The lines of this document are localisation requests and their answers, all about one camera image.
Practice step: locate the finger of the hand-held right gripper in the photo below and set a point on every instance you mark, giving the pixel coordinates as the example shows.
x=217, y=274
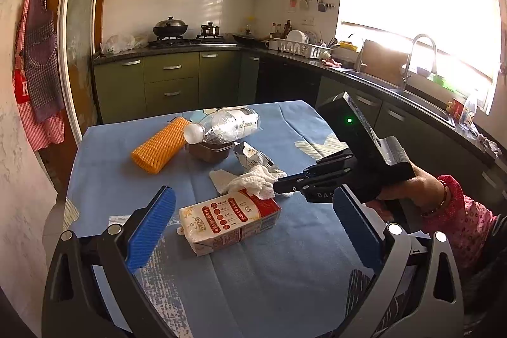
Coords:
x=330, y=164
x=301, y=183

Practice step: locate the patterned glass sliding door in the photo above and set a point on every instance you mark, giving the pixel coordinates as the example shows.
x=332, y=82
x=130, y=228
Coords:
x=81, y=45

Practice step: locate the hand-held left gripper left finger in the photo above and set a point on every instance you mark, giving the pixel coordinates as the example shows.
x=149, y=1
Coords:
x=150, y=229

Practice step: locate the person's right forearm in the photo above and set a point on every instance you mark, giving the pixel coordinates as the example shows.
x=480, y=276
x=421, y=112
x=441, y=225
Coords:
x=467, y=217

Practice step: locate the pink dish cloth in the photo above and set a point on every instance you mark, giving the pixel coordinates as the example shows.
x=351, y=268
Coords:
x=331, y=63

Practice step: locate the orange foam net sleeve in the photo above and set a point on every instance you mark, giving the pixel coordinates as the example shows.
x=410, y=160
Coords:
x=158, y=146

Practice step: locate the blue star-print tablecloth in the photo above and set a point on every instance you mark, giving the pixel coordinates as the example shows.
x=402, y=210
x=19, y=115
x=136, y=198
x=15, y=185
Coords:
x=257, y=282

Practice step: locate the flat black pan with lid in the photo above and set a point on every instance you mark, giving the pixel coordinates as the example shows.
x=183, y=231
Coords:
x=246, y=38

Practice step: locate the small dark bowl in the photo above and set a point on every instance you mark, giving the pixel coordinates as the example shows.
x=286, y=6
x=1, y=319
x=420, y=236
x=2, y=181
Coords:
x=422, y=71

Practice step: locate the brown plastic tray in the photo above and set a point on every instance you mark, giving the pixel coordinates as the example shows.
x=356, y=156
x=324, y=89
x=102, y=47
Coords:
x=208, y=154

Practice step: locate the white wall socket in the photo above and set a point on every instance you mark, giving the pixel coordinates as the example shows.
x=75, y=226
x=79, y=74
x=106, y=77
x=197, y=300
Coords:
x=308, y=20

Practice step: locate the brown cutting board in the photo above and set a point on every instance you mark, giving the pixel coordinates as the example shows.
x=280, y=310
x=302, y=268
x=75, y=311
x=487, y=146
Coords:
x=380, y=63

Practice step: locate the checked hanging apron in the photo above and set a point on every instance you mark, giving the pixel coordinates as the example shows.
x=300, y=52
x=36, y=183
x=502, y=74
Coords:
x=37, y=64

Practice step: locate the white dish rack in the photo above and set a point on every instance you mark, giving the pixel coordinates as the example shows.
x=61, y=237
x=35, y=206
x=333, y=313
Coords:
x=301, y=49

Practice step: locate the green plastic item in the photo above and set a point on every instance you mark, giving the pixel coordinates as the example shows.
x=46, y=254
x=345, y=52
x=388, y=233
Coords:
x=443, y=82

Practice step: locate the double steel sink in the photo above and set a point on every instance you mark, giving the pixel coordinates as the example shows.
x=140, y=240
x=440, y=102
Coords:
x=420, y=100

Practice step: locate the stack of white plates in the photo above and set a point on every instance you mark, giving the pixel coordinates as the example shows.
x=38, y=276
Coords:
x=297, y=38

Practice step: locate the clear plastic bottle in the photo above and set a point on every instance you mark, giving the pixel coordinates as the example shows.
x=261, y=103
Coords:
x=229, y=124

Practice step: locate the crumpled silver wrapper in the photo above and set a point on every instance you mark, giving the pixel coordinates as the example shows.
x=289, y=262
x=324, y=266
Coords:
x=251, y=156

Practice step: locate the black built-in appliance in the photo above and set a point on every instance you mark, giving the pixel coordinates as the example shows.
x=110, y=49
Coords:
x=287, y=82

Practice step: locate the green lower kitchen cabinets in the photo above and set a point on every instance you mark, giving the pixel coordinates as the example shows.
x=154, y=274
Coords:
x=170, y=84

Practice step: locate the clear bottle on windowsill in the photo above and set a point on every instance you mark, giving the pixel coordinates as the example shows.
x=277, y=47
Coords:
x=469, y=108

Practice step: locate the white plastic bags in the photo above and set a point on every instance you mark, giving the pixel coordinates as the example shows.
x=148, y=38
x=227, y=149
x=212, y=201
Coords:
x=121, y=45

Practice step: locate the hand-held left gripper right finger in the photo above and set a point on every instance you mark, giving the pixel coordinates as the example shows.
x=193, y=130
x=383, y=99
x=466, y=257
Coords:
x=356, y=229

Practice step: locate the dark glass sauce bottle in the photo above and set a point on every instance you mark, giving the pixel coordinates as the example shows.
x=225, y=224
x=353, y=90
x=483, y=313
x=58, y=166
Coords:
x=288, y=28

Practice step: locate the yellow container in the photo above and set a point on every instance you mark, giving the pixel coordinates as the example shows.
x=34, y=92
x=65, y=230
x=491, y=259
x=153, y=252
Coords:
x=350, y=46

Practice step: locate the small steel faucet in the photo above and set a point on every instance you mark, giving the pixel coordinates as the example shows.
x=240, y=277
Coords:
x=359, y=55

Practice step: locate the white tissue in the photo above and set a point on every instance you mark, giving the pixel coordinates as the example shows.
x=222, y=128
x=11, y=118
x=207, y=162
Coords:
x=249, y=181

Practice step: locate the black wok with lid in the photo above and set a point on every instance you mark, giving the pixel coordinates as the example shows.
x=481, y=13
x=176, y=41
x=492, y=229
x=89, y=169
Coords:
x=170, y=28

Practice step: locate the person's right hand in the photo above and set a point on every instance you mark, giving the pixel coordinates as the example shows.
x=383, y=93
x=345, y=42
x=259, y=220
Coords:
x=420, y=191

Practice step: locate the black gas stove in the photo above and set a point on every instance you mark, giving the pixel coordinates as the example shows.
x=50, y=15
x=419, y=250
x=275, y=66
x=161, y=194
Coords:
x=186, y=42

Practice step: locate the white and red milk carton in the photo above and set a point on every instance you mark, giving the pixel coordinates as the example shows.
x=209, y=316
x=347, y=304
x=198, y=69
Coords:
x=229, y=221

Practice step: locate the tall curved steel faucet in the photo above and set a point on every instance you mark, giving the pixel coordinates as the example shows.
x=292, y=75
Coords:
x=404, y=72

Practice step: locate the black kitchen countertop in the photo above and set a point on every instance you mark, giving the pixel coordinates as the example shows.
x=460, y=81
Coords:
x=309, y=63

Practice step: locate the white mug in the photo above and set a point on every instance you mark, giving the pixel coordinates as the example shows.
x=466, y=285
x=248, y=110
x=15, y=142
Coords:
x=272, y=44

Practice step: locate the red container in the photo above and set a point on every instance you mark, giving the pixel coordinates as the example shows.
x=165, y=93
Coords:
x=457, y=107

